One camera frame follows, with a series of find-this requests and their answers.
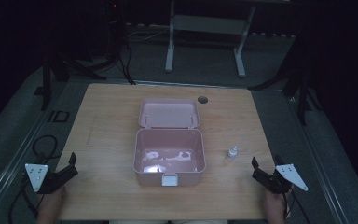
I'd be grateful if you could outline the pink plastic storage box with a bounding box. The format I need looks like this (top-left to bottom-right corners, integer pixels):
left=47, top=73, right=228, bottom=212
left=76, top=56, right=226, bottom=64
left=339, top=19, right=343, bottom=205
left=132, top=97, right=207, bottom=188

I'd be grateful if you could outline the person's right hand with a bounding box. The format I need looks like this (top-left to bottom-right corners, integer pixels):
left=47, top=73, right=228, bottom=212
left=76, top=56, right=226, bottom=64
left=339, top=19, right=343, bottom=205
left=263, top=188, right=294, bottom=214

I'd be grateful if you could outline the person's left hand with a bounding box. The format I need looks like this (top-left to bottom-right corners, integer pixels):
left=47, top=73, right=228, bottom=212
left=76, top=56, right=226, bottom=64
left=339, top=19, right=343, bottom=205
left=38, top=186, right=67, bottom=214

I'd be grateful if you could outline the white metal desk frame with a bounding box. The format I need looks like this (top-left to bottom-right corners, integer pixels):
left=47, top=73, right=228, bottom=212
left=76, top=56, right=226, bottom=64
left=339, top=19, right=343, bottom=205
left=164, top=0, right=257, bottom=79

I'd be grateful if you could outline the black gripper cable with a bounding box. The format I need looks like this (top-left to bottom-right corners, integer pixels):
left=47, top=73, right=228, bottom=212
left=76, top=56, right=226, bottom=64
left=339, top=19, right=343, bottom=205
left=282, top=186, right=312, bottom=224
left=7, top=134, right=60, bottom=224

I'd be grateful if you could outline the black tripod stand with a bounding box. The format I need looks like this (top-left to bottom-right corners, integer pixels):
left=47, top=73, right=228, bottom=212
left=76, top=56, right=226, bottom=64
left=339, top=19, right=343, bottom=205
left=40, top=43, right=108, bottom=112
left=247, top=36, right=320, bottom=127

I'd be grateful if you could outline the dark equipment tower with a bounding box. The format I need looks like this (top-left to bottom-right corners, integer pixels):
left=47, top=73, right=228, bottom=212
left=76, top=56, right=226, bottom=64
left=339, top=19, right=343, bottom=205
left=103, top=0, right=128, bottom=64

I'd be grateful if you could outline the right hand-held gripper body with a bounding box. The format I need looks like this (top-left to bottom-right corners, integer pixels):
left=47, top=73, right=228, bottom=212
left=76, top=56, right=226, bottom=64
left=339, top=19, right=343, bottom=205
left=251, top=163, right=310, bottom=195

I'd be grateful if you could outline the small clear dropper bottle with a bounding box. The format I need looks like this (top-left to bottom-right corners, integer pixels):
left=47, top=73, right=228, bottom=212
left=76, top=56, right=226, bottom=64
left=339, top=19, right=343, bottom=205
left=226, top=145, right=240, bottom=162

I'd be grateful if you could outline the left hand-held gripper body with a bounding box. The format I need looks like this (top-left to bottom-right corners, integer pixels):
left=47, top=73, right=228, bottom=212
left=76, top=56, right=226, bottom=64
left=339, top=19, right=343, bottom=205
left=24, top=163, right=79, bottom=195

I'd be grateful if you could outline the black floor cable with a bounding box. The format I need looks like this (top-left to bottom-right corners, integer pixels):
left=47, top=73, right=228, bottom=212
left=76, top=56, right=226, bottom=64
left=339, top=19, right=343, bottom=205
left=117, top=36, right=137, bottom=86

